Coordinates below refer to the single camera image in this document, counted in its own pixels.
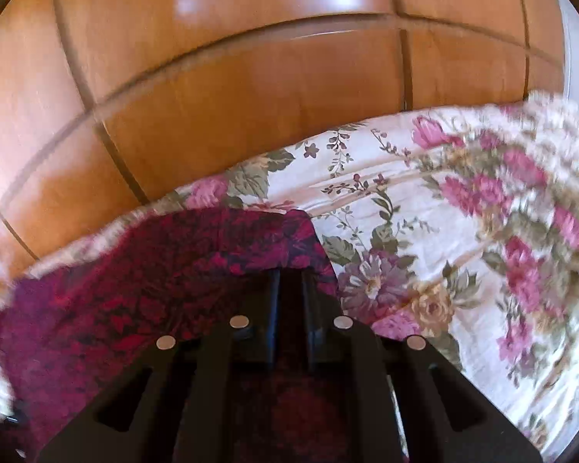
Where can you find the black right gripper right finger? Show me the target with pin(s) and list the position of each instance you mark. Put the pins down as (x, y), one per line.
(396, 401)

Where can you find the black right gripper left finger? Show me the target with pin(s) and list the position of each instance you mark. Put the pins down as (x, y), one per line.
(183, 389)

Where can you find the dark red floral sweater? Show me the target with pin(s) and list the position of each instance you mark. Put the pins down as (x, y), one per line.
(68, 334)

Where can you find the floral bed quilt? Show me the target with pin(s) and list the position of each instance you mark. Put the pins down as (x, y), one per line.
(458, 224)

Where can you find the wooden wardrobe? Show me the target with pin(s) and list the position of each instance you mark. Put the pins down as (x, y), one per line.
(106, 105)

